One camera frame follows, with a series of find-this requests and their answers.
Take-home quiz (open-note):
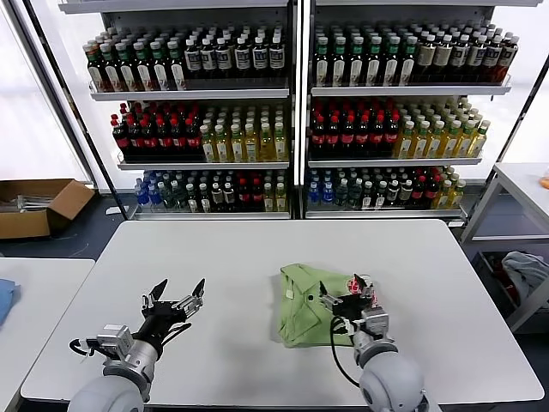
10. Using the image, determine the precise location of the black left camera cable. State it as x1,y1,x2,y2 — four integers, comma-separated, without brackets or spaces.
69,337,100,356

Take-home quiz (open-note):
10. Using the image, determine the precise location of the grey metal shelving unit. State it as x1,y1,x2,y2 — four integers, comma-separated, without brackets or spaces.
57,0,304,221
299,0,542,227

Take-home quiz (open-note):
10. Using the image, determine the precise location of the grey frame side table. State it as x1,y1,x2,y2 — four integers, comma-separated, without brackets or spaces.
459,161,549,246

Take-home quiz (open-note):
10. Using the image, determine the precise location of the green polo shirt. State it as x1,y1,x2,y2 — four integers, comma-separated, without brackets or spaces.
274,263,386,350

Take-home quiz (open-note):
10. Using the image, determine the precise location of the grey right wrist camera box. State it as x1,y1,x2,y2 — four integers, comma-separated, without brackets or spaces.
362,306,392,341

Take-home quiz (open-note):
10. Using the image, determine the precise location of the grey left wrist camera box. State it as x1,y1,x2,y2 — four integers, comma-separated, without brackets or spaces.
96,324,132,358

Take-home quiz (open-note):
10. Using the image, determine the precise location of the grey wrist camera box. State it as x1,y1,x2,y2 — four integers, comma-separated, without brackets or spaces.
96,324,132,358
362,306,392,341

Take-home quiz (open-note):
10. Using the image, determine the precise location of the black slanted pole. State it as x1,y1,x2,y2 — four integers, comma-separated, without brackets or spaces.
23,0,130,218
465,55,549,222

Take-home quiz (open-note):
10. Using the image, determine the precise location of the blue folded cloth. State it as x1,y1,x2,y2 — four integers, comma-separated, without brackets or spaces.
0,278,21,328

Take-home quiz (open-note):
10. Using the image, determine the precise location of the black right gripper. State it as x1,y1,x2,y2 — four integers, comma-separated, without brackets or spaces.
319,273,379,324

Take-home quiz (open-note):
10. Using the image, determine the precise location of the green cap tea bottle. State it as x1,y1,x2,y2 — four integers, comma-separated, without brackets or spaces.
119,41,139,93
87,41,107,93
366,36,384,86
168,39,188,91
331,36,349,86
102,42,124,93
349,36,367,86
152,39,172,92
401,36,419,85
383,36,402,86
135,40,155,92
315,36,332,86

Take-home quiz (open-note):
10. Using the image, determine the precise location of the black storage bin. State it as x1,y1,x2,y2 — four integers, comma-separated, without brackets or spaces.
477,251,522,319

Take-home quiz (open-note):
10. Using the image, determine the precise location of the brown cardboard box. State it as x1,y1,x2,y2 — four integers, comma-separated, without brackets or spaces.
0,179,96,240

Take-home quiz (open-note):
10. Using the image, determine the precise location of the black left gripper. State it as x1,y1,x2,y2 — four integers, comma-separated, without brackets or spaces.
139,277,207,345

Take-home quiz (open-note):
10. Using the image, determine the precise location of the red cloth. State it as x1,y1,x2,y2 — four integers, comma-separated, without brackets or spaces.
492,256,516,297

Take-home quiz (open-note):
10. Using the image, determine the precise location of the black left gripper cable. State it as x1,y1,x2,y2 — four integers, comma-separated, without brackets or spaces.
160,322,193,347

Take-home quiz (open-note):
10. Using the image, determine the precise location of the grey blue crumpled cloth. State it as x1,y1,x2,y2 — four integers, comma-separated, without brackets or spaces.
501,251,549,309

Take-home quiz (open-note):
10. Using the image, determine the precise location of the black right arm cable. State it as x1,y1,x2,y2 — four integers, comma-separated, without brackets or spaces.
329,316,362,386

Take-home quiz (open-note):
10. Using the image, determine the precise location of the grey metal frame bar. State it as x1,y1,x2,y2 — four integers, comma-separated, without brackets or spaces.
508,274,549,334

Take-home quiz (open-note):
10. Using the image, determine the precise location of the grey metal parts bundle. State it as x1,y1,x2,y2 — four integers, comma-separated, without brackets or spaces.
0,195,52,213

